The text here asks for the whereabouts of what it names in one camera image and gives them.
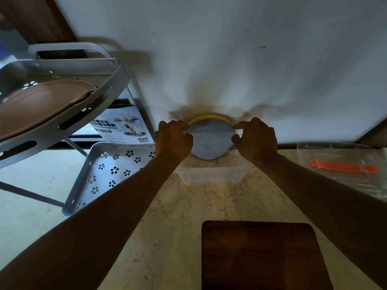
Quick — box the person's left hand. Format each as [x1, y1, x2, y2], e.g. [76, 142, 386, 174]
[154, 120, 194, 164]

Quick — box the person's right hand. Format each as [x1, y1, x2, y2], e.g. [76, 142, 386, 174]
[231, 117, 278, 164]

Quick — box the blue-grey round plate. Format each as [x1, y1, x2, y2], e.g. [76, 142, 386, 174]
[184, 118, 236, 161]

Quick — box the person's right forearm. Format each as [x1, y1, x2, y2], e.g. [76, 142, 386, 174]
[253, 153, 387, 290]

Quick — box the person's left forearm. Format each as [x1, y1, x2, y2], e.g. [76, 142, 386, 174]
[0, 154, 182, 290]

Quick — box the yellow round plate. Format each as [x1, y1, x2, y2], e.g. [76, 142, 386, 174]
[187, 114, 232, 125]

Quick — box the clear plastic container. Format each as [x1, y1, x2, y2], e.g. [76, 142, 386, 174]
[174, 149, 255, 184]

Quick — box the white printed cardboard box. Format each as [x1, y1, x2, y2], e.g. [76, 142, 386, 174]
[72, 106, 155, 145]

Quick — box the grey metal tiered rack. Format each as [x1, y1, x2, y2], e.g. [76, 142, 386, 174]
[0, 42, 156, 218]

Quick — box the orange plastic clip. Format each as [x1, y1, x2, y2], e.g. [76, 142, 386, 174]
[310, 160, 379, 174]

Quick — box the clear plastic lidded box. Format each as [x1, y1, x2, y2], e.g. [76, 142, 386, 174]
[296, 142, 387, 200]

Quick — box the dark wooden cutting board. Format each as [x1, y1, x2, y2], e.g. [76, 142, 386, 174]
[201, 220, 334, 290]

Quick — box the brown round plate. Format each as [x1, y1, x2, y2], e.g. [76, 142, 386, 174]
[0, 80, 97, 142]

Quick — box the clear glass bowl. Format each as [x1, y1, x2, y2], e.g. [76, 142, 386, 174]
[0, 61, 41, 104]

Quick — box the brown wooden cabinet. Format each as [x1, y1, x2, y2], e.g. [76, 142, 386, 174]
[0, 0, 80, 46]

